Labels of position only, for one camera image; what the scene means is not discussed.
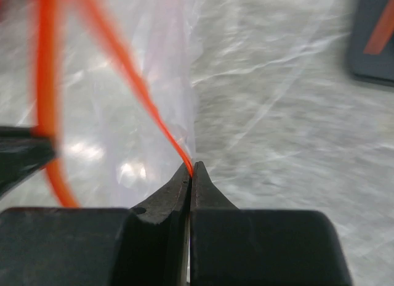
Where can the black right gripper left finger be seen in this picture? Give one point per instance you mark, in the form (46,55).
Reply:
(144,245)

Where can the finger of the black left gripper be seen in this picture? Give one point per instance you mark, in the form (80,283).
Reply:
(22,154)

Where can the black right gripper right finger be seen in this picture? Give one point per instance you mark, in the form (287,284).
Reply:
(233,246)

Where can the clear zip top bag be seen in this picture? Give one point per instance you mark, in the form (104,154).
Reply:
(252,55)

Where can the orange plastic fork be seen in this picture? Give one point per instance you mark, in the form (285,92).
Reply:
(382,31)

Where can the dark green tray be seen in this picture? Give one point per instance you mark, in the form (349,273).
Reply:
(364,67)

